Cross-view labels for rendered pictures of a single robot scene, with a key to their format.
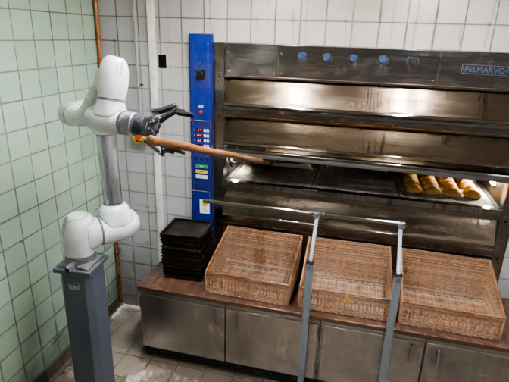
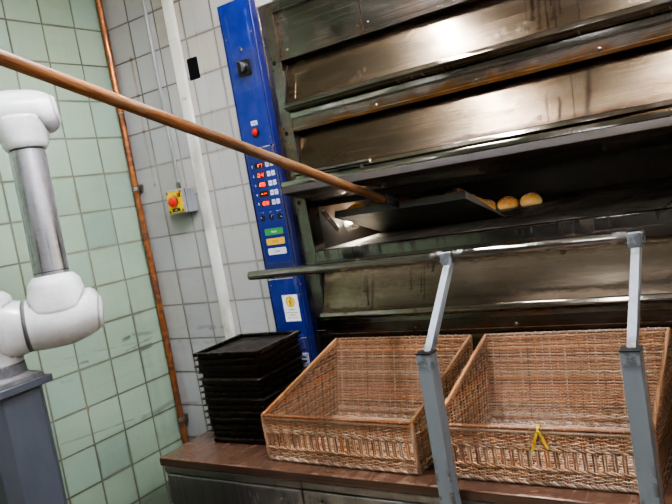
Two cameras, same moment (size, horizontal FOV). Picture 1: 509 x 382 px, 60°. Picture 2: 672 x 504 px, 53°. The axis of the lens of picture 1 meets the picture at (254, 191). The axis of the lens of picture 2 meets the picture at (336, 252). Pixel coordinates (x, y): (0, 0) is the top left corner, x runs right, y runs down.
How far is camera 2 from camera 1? 1.23 m
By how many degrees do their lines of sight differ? 25
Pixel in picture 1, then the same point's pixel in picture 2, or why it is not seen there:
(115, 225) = (45, 309)
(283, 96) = (379, 61)
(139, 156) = (188, 239)
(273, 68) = (354, 18)
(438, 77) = not seen: outside the picture
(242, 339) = not seen: outside the picture
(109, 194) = (35, 254)
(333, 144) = (488, 124)
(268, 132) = (369, 138)
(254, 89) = (330, 67)
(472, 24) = not seen: outside the picture
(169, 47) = (198, 42)
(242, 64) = (305, 29)
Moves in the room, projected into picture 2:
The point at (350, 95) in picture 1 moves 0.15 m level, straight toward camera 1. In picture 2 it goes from (497, 16) to (480, 9)
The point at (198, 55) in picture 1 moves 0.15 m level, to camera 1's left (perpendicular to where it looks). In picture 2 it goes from (235, 37) to (200, 47)
